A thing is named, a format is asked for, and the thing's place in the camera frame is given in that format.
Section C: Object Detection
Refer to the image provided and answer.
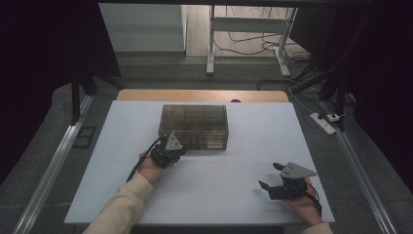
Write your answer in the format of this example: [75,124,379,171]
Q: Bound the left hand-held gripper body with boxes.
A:
[150,131,186,169]

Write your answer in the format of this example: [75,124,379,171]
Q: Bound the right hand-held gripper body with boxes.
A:
[268,162,318,201]

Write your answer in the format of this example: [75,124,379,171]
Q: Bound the smoky transparent drawer box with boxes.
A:
[158,103,230,151]

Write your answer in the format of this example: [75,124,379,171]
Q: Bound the person's right hand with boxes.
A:
[282,178,323,226]

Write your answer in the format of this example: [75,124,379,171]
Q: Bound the person's left hand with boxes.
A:
[137,152,169,184]

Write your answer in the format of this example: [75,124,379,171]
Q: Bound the white table board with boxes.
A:
[63,99,336,226]

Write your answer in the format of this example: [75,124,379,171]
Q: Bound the wooden table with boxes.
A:
[116,89,290,103]

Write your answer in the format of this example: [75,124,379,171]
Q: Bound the white power strip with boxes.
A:
[309,112,337,136]

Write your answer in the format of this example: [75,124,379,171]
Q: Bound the white plug adapter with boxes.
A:
[325,111,347,123]

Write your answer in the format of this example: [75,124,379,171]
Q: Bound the black metal stand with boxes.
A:
[291,64,349,131]
[71,69,126,123]

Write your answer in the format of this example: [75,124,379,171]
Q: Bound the white partition panel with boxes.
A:
[98,3,188,53]

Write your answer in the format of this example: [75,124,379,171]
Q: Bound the black curtain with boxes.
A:
[288,0,413,193]
[0,0,123,186]

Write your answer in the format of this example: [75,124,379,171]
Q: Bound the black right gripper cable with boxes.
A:
[305,183,323,218]

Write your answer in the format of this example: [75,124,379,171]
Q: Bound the aluminium floor rail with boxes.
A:
[12,94,95,234]
[319,100,398,234]

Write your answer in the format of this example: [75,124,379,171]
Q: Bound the black floor cables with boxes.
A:
[212,30,313,64]

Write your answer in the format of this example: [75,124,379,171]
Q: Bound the white desk frame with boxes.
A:
[206,4,298,78]

